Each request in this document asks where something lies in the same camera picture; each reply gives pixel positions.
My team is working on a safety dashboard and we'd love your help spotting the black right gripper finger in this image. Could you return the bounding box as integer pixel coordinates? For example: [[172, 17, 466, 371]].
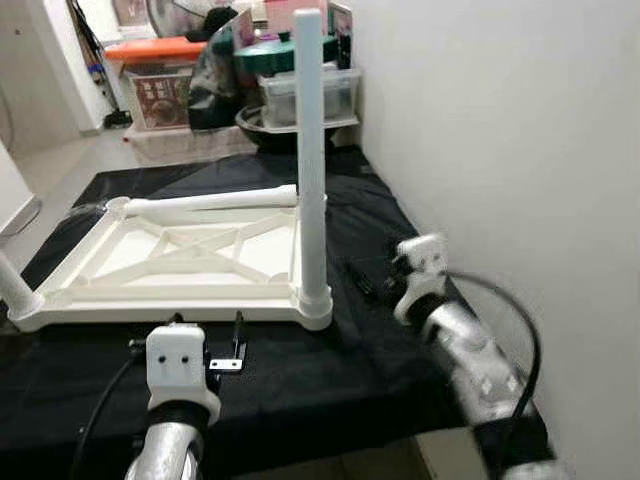
[[344, 260, 381, 299]]

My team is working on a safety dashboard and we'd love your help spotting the white plastic table leg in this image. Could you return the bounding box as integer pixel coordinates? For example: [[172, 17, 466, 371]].
[[0, 248, 48, 321], [292, 10, 334, 308], [125, 185, 300, 218]]

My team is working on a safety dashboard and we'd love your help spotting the black table cloth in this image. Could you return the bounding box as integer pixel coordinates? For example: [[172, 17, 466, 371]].
[[0, 145, 473, 480]]

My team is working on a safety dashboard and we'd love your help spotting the black round wok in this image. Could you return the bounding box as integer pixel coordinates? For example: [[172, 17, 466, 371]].
[[235, 105, 358, 155]]

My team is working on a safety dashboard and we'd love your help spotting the beige cloth covered bench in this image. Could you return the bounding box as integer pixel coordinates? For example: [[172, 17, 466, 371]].
[[125, 125, 253, 168]]

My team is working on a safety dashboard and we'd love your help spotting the clear plastic storage container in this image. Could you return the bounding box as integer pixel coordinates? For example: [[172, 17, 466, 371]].
[[260, 68, 363, 133]]

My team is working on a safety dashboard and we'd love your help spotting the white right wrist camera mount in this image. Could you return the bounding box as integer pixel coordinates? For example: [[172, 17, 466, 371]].
[[392, 235, 450, 328]]

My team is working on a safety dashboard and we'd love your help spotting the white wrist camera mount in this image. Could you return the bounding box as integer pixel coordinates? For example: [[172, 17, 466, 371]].
[[145, 322, 223, 427], [392, 235, 450, 328]]

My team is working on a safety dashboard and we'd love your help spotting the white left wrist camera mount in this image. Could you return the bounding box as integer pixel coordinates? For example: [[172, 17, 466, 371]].
[[145, 322, 223, 427]]

